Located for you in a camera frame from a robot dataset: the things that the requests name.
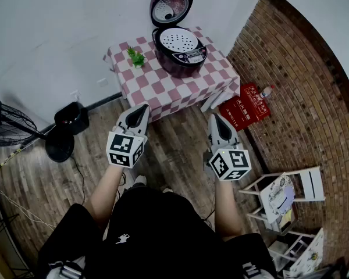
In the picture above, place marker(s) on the white wall plug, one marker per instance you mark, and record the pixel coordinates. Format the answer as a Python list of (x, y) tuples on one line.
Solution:
[(75, 95)]

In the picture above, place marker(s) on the white perforated steamer tray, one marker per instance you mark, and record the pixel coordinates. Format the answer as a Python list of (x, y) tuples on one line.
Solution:
[(178, 39)]

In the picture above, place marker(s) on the white table leg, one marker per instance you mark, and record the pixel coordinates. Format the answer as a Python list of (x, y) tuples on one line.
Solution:
[(213, 102)]

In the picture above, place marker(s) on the person's right forearm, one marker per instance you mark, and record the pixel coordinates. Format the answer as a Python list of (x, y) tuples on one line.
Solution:
[(227, 211)]

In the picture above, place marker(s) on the white wall socket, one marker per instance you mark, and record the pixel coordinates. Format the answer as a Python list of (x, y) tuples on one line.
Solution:
[(102, 82)]

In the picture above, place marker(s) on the purple rice cooker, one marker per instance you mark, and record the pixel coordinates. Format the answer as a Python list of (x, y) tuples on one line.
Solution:
[(180, 60)]

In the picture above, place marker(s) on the black waste bin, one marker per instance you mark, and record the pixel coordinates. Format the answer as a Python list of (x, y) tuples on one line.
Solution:
[(72, 118)]

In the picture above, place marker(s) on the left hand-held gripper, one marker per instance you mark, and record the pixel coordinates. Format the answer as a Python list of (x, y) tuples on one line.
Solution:
[(125, 144)]

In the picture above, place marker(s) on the white folding chair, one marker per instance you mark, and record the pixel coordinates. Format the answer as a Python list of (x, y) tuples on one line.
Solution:
[(308, 257)]

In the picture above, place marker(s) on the pink checkered tablecloth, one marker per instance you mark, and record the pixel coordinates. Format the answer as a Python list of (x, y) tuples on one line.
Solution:
[(163, 83)]

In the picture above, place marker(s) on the person's left forearm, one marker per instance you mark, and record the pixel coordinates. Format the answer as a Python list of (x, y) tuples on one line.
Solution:
[(104, 193)]

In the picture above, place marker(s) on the red box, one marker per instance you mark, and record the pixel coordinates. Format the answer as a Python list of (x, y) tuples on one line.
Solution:
[(247, 109)]

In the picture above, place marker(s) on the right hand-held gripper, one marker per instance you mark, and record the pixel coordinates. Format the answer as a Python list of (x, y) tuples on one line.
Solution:
[(229, 163)]

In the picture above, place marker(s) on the clear bottle with red cap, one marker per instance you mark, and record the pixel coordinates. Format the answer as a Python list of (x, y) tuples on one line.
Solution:
[(265, 92)]

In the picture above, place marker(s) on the person's white shoe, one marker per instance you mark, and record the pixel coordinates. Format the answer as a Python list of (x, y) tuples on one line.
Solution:
[(140, 180), (167, 189)]

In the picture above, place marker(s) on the black standing fan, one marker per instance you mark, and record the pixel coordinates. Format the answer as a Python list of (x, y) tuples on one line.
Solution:
[(59, 145)]

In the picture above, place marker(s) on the person's right white shoe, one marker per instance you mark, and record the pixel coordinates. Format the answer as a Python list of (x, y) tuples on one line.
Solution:
[(167, 189)]

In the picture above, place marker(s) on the small green potted plant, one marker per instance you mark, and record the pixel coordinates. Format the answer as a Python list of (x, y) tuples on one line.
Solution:
[(136, 57)]

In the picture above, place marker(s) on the person's left white shoe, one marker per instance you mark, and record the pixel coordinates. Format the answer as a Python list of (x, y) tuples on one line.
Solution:
[(140, 180)]

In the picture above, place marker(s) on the person's black clothing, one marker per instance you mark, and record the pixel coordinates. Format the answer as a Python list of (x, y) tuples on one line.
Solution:
[(163, 228)]

